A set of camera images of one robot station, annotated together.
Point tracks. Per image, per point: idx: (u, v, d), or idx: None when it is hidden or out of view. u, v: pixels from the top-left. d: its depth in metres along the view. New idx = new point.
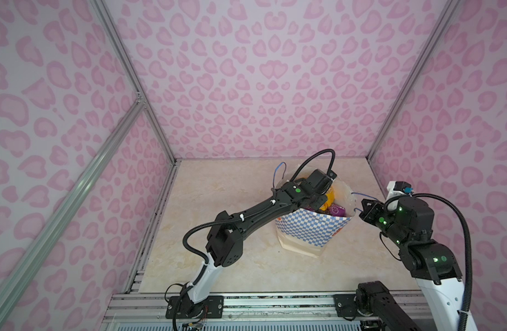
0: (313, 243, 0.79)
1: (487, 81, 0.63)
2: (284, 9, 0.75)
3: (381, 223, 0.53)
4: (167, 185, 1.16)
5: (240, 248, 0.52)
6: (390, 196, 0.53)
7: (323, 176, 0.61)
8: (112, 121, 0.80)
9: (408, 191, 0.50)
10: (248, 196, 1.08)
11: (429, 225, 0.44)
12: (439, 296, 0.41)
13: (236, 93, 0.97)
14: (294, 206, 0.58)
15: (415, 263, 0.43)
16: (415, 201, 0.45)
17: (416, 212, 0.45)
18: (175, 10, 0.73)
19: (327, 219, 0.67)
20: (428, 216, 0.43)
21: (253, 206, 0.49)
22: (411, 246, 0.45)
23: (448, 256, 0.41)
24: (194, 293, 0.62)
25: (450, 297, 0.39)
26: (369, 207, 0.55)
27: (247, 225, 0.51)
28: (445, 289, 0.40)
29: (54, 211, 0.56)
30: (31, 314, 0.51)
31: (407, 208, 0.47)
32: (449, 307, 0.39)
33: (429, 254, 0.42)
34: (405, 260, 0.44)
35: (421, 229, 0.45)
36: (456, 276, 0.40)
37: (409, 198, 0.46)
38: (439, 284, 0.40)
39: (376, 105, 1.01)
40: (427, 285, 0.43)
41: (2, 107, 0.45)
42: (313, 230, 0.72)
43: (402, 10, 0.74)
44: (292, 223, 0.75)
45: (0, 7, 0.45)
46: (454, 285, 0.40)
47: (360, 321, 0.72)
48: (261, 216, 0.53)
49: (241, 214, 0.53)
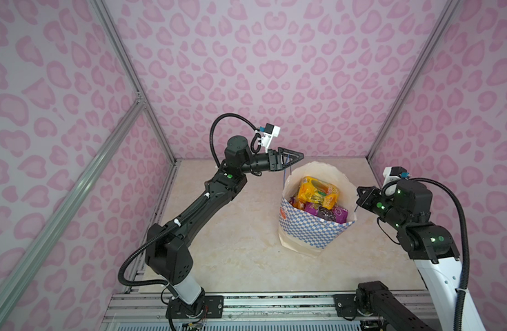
0: (316, 246, 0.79)
1: (488, 81, 0.63)
2: (284, 9, 0.75)
3: (379, 208, 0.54)
4: (167, 185, 1.16)
5: (185, 257, 0.46)
6: (388, 181, 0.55)
7: (237, 151, 0.54)
8: (112, 121, 0.80)
9: (405, 176, 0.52)
10: (248, 196, 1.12)
11: (427, 206, 0.44)
12: (437, 274, 0.40)
13: (236, 94, 0.97)
14: (230, 192, 0.56)
15: (412, 244, 0.44)
16: (413, 183, 0.45)
17: (414, 193, 0.45)
18: (175, 10, 0.73)
19: (334, 226, 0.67)
20: (426, 198, 0.43)
21: (186, 208, 0.49)
22: (409, 227, 0.45)
23: (445, 237, 0.42)
24: (186, 298, 0.61)
25: (448, 275, 0.39)
26: (366, 193, 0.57)
27: (186, 229, 0.46)
28: (442, 267, 0.40)
29: (54, 210, 0.56)
30: (31, 315, 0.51)
31: (405, 190, 0.47)
32: (446, 286, 0.39)
33: (426, 235, 0.42)
34: (403, 241, 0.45)
35: (420, 211, 0.45)
36: (453, 256, 0.40)
37: (407, 181, 0.46)
38: (436, 264, 0.40)
39: (376, 105, 1.01)
40: (425, 265, 0.43)
41: (2, 107, 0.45)
42: (316, 233, 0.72)
43: (402, 10, 0.74)
44: (296, 223, 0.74)
45: None
46: (452, 265, 0.40)
47: (360, 321, 0.72)
48: (199, 216, 0.49)
49: (174, 221, 0.46)
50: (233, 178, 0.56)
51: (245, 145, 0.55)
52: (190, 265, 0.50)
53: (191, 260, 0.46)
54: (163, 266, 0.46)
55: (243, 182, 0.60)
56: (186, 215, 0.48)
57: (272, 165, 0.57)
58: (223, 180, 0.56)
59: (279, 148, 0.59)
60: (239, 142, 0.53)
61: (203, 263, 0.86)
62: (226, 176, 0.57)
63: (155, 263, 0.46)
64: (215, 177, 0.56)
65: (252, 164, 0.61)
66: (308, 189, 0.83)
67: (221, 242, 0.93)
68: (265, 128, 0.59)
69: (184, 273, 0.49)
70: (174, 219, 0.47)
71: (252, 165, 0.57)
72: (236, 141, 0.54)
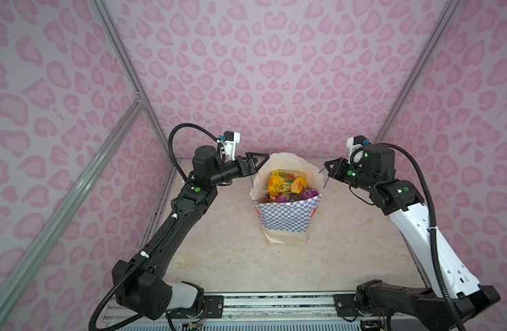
0: (296, 230, 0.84)
1: (487, 81, 0.63)
2: (283, 9, 0.74)
3: (350, 176, 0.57)
4: (167, 185, 1.16)
5: (163, 287, 0.43)
6: (352, 151, 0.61)
7: (206, 159, 0.52)
8: (112, 121, 0.79)
9: (366, 143, 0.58)
10: (248, 196, 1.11)
11: (391, 165, 0.47)
12: (409, 221, 0.44)
13: (236, 94, 0.97)
14: (201, 207, 0.53)
15: (384, 199, 0.47)
16: (376, 147, 0.49)
17: (380, 154, 0.49)
18: (175, 10, 0.73)
19: (302, 205, 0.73)
20: (390, 157, 0.47)
21: (154, 236, 0.45)
22: (379, 185, 0.49)
23: (410, 188, 0.45)
24: (185, 303, 0.61)
25: (419, 219, 0.43)
26: (336, 165, 0.59)
27: (157, 259, 0.42)
28: (412, 213, 0.43)
29: (54, 210, 0.56)
30: (31, 315, 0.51)
31: (372, 154, 0.51)
32: (420, 229, 0.43)
33: (394, 188, 0.46)
34: (375, 199, 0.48)
35: (386, 169, 0.48)
36: (420, 201, 0.44)
37: (372, 145, 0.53)
38: (407, 210, 0.44)
39: (376, 105, 1.01)
40: (399, 216, 0.46)
41: (2, 107, 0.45)
42: (292, 218, 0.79)
43: (402, 10, 0.74)
44: (270, 216, 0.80)
45: (0, 6, 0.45)
46: (419, 209, 0.43)
47: (360, 321, 0.72)
48: (169, 242, 0.45)
49: (141, 254, 0.42)
50: (203, 191, 0.53)
51: (214, 153, 0.53)
52: (170, 294, 0.46)
53: (170, 289, 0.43)
54: (138, 303, 0.40)
55: (213, 193, 0.56)
56: (154, 244, 0.43)
57: (245, 171, 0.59)
58: (190, 194, 0.52)
59: (247, 154, 0.57)
60: (207, 151, 0.52)
61: (203, 263, 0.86)
62: (194, 190, 0.53)
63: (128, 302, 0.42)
64: (182, 192, 0.52)
65: (223, 173, 0.59)
66: (276, 181, 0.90)
67: (220, 243, 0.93)
68: (226, 136, 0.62)
69: (163, 304, 0.45)
70: (141, 252, 0.42)
71: (223, 174, 0.60)
72: (204, 149, 0.52)
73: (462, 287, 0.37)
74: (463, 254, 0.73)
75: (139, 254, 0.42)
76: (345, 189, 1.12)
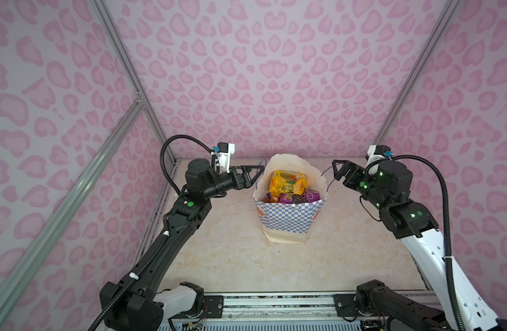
0: (297, 231, 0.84)
1: (488, 81, 0.63)
2: (284, 9, 0.75)
3: (361, 187, 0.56)
4: (167, 185, 1.16)
5: (153, 309, 0.41)
6: (372, 161, 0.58)
7: (199, 173, 0.51)
8: (112, 121, 0.79)
9: (388, 155, 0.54)
10: (249, 196, 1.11)
11: (407, 186, 0.45)
12: (423, 247, 0.42)
13: (236, 94, 0.97)
14: (193, 223, 0.51)
15: (396, 223, 0.45)
16: (394, 164, 0.46)
17: (397, 175, 0.46)
18: (175, 10, 0.73)
19: (306, 207, 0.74)
20: (408, 179, 0.44)
21: (144, 255, 0.44)
22: (392, 208, 0.47)
23: (423, 212, 0.44)
24: (185, 307, 0.61)
25: (433, 247, 0.41)
26: (350, 172, 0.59)
27: (147, 280, 0.40)
28: (425, 240, 0.42)
29: (54, 210, 0.56)
30: (31, 315, 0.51)
31: (388, 173, 0.47)
32: (434, 256, 0.41)
33: (406, 212, 0.44)
34: (387, 222, 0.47)
35: (401, 192, 0.46)
36: (434, 227, 0.43)
37: (389, 161, 0.46)
38: (421, 238, 0.42)
39: (376, 105, 1.01)
40: (411, 241, 0.45)
41: (2, 107, 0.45)
42: (295, 219, 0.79)
43: (402, 10, 0.74)
44: (274, 216, 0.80)
45: (0, 6, 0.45)
46: (432, 236, 0.42)
47: (360, 320, 0.73)
48: (160, 261, 0.43)
49: (130, 275, 0.41)
50: (196, 205, 0.52)
51: (207, 166, 0.52)
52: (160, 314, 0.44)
53: (161, 309, 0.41)
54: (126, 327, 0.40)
55: (207, 207, 0.55)
56: (144, 264, 0.42)
57: (240, 184, 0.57)
58: (182, 209, 0.51)
59: (241, 167, 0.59)
60: (201, 164, 0.51)
61: (203, 263, 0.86)
62: (187, 205, 0.52)
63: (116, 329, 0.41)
64: (175, 207, 0.51)
65: (217, 185, 0.58)
66: (277, 181, 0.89)
67: (220, 242, 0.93)
68: (221, 147, 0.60)
69: (154, 326, 0.43)
70: (130, 273, 0.41)
71: (217, 187, 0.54)
72: (198, 163, 0.51)
73: (479, 322, 0.36)
74: (463, 254, 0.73)
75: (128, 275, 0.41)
76: (345, 190, 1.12)
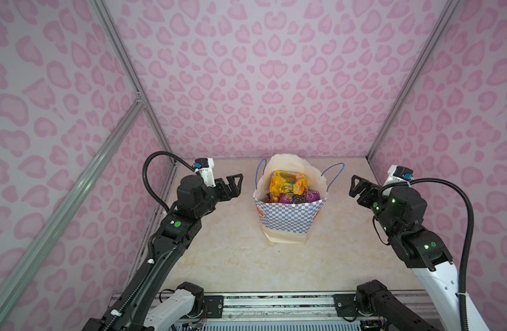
0: (297, 231, 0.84)
1: (487, 81, 0.63)
2: (284, 9, 0.75)
3: (374, 207, 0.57)
4: (167, 185, 1.16)
5: None
6: (390, 181, 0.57)
7: (192, 189, 0.49)
8: (112, 121, 0.79)
9: (408, 177, 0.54)
10: (249, 196, 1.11)
11: (421, 215, 0.43)
12: (437, 282, 0.41)
13: (236, 94, 0.97)
14: (181, 245, 0.48)
15: (408, 253, 0.44)
16: (408, 191, 0.44)
17: (410, 205, 0.44)
18: (175, 10, 0.73)
19: (306, 207, 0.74)
20: (422, 208, 0.42)
21: (127, 287, 0.41)
22: (403, 237, 0.45)
23: (437, 243, 0.43)
24: (185, 311, 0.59)
25: (447, 281, 0.40)
26: (365, 192, 0.57)
27: (130, 316, 0.38)
28: (440, 274, 0.40)
29: (54, 210, 0.56)
30: (31, 315, 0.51)
31: (401, 201, 0.45)
32: (447, 292, 0.40)
33: (419, 243, 0.42)
34: (398, 250, 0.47)
35: (414, 220, 0.44)
36: (448, 260, 0.41)
37: (402, 188, 0.45)
38: (434, 271, 0.41)
39: (376, 105, 1.01)
40: (423, 273, 0.43)
41: (2, 107, 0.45)
42: (295, 219, 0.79)
43: (402, 10, 0.74)
44: (274, 216, 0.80)
45: (0, 6, 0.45)
46: (446, 270, 0.41)
47: (360, 320, 0.73)
48: (144, 292, 0.41)
49: (112, 312, 0.38)
50: (183, 224, 0.49)
51: (201, 183, 0.51)
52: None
53: None
54: None
55: (196, 225, 0.52)
56: (127, 298, 0.40)
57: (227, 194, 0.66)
58: (169, 229, 0.48)
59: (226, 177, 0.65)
60: (194, 181, 0.49)
61: (203, 263, 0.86)
62: (175, 225, 0.49)
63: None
64: (162, 228, 0.48)
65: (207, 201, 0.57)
66: (277, 181, 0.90)
67: (220, 242, 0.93)
68: (201, 163, 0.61)
69: None
70: (111, 309, 0.39)
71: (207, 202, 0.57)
72: (190, 179, 0.50)
73: None
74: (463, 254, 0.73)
75: (110, 311, 0.39)
76: (345, 189, 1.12)
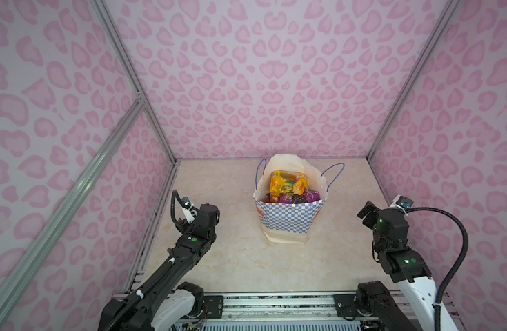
0: (297, 231, 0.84)
1: (487, 81, 0.63)
2: (284, 9, 0.75)
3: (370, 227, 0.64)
4: (167, 185, 1.16)
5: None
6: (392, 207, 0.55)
7: (210, 212, 0.63)
8: (112, 121, 0.79)
9: (407, 205, 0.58)
10: (249, 196, 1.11)
11: (404, 235, 0.52)
12: (415, 292, 0.47)
13: (236, 94, 0.97)
14: (194, 256, 0.57)
15: (391, 267, 0.51)
16: (393, 213, 0.53)
17: (393, 224, 0.53)
18: (175, 10, 0.73)
19: (306, 207, 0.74)
20: (403, 229, 0.50)
21: (150, 277, 0.48)
22: (388, 253, 0.52)
23: (417, 260, 0.49)
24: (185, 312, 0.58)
25: (425, 292, 0.46)
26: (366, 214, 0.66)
27: (150, 301, 0.43)
28: (418, 286, 0.46)
29: (54, 211, 0.56)
30: (31, 315, 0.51)
31: (386, 221, 0.54)
32: (424, 301, 0.45)
33: (401, 258, 0.50)
34: (383, 263, 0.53)
35: (399, 239, 0.52)
36: (427, 274, 0.47)
37: (389, 210, 0.54)
38: (413, 283, 0.47)
39: (376, 105, 1.01)
40: (405, 285, 0.49)
41: (2, 107, 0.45)
42: (294, 219, 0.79)
43: (402, 10, 0.74)
44: (274, 216, 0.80)
45: (0, 6, 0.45)
46: (425, 283, 0.46)
47: (360, 321, 0.72)
48: (163, 285, 0.47)
49: (136, 292, 0.44)
50: (199, 241, 0.59)
51: (215, 209, 0.64)
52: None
53: None
54: None
55: (208, 243, 0.62)
56: (150, 285, 0.46)
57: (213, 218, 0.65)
58: (186, 243, 0.57)
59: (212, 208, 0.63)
60: (210, 207, 0.63)
61: (203, 263, 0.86)
62: (191, 241, 0.59)
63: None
64: (180, 241, 0.58)
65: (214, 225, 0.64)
66: (277, 181, 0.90)
67: (220, 243, 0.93)
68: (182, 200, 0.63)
69: None
70: (136, 290, 0.45)
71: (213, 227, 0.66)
72: (207, 205, 0.64)
73: None
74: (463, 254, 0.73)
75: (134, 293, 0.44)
76: (345, 189, 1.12)
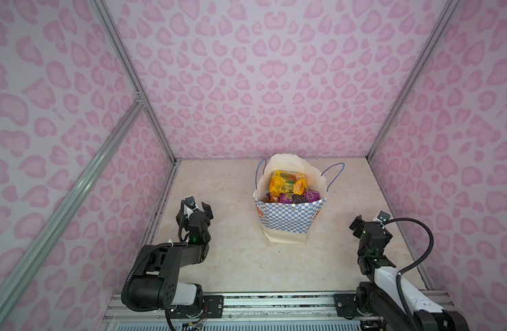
0: (297, 231, 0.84)
1: (487, 81, 0.63)
2: (283, 9, 0.74)
3: None
4: (167, 185, 1.16)
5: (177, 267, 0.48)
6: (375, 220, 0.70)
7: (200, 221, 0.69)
8: (112, 121, 0.79)
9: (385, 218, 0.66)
10: (249, 196, 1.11)
11: (381, 245, 0.64)
12: (383, 272, 0.59)
13: (236, 94, 0.97)
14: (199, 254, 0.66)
15: (365, 269, 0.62)
16: (374, 226, 0.66)
17: (372, 236, 0.66)
18: (175, 10, 0.73)
19: (306, 207, 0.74)
20: (381, 240, 0.63)
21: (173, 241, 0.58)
22: (366, 258, 0.66)
23: (387, 263, 0.62)
24: (186, 301, 0.61)
25: (391, 272, 0.58)
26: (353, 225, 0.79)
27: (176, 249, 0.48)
28: (384, 269, 0.59)
29: (54, 209, 0.56)
30: (31, 314, 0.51)
31: (367, 232, 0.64)
32: (390, 276, 0.57)
33: (374, 263, 0.63)
34: (361, 265, 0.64)
35: (376, 248, 0.65)
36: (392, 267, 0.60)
37: (372, 223, 0.67)
38: (380, 268, 0.60)
39: (376, 104, 1.00)
40: (378, 274, 0.61)
41: (1, 107, 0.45)
42: (294, 219, 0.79)
43: (402, 9, 0.73)
44: (274, 216, 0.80)
45: (0, 6, 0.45)
46: (390, 269, 0.59)
47: (360, 321, 0.72)
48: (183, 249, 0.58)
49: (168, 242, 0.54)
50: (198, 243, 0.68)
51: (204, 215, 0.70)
52: (174, 283, 0.47)
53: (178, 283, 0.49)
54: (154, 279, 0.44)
55: (206, 245, 0.71)
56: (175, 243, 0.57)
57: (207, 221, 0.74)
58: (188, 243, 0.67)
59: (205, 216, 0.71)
60: (200, 214, 0.71)
61: (203, 263, 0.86)
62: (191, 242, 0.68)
63: (134, 294, 0.42)
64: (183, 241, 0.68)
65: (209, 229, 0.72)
66: (277, 181, 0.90)
67: (220, 243, 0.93)
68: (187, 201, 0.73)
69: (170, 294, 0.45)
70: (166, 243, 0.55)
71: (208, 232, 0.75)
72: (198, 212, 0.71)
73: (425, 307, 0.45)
74: (463, 254, 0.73)
75: None
76: (345, 189, 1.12)
